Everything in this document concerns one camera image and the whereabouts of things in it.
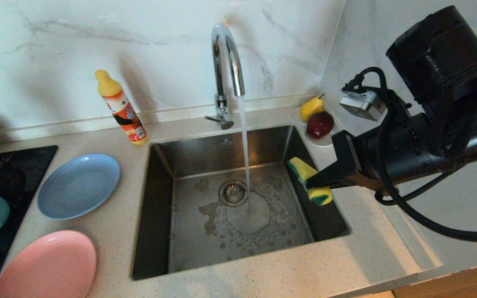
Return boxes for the black braided cable sleeve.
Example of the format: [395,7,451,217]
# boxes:
[423,54,477,159]

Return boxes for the chrome curved faucet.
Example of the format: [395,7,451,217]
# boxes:
[205,24,246,130]

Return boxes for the thin black braided cable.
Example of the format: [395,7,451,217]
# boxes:
[374,170,458,206]

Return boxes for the small white dish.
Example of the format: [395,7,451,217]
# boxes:
[291,106,337,148]

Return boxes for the round metal drain strainer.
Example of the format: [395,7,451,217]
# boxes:
[218,180,249,207]

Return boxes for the black glass cooktop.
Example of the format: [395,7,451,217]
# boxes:
[0,145,58,298]

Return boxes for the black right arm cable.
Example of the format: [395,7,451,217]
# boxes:
[342,67,477,243]

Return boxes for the brown wooden cabinet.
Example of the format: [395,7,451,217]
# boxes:
[392,257,477,298]

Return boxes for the orange yellow detergent bottle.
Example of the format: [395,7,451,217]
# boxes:
[95,70,149,146]

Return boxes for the yellow green fish-shaped sponge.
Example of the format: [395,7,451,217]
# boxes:
[286,157,333,206]

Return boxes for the pink plate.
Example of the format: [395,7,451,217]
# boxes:
[0,230,97,298]

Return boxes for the yellow pear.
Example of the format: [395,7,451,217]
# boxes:
[299,94,325,122]

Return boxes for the dark red apple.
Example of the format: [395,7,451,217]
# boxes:
[306,111,334,139]

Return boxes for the blue plate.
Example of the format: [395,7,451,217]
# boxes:
[37,154,121,220]

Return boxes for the stainless steel sink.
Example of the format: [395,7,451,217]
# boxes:
[132,125,352,281]

